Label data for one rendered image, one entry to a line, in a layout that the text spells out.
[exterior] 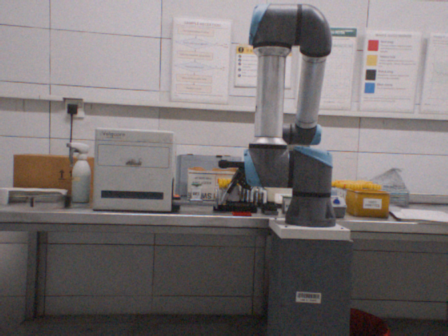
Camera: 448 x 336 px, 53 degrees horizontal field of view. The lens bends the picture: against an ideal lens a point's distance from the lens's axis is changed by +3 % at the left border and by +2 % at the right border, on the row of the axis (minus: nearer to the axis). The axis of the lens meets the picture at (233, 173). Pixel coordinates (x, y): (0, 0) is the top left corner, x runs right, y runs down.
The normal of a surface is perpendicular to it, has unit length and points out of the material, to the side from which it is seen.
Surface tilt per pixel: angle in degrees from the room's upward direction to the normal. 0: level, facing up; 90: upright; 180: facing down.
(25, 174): 90
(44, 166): 88
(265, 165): 90
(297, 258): 90
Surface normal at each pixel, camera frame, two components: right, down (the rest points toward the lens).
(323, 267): 0.08, 0.06
